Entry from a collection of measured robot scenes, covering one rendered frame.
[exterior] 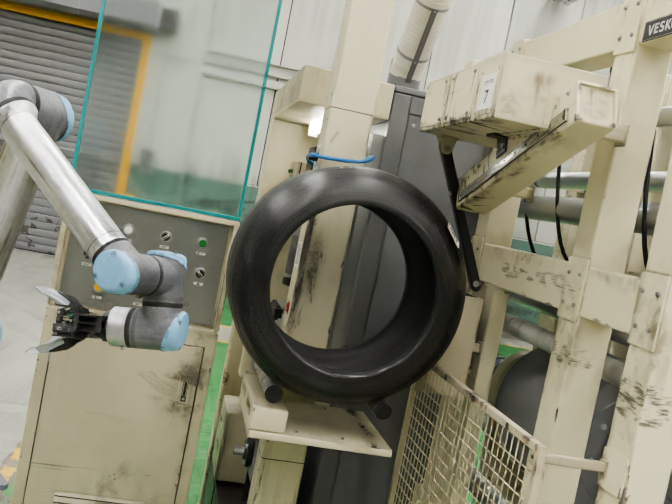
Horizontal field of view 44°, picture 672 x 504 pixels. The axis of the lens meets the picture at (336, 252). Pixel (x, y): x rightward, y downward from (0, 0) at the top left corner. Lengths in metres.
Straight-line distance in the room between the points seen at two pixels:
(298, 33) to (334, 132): 9.26
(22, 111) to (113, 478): 1.33
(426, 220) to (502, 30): 10.24
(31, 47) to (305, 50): 3.57
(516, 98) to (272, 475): 1.30
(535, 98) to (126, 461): 1.75
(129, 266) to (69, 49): 10.04
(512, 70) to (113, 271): 0.95
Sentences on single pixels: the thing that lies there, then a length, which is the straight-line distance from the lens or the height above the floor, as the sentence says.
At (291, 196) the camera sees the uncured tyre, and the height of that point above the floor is 1.38.
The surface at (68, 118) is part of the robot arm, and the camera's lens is 2.22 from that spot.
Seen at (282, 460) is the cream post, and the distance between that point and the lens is 2.53.
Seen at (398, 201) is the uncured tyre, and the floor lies 1.42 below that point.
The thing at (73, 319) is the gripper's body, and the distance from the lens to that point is 1.96.
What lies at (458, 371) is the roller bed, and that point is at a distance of 2.49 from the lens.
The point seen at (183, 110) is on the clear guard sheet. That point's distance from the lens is 2.76.
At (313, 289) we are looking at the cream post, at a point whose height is 1.13.
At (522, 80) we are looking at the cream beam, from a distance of 1.91.
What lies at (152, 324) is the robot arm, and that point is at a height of 1.05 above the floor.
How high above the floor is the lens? 1.38
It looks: 3 degrees down
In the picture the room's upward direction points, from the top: 11 degrees clockwise
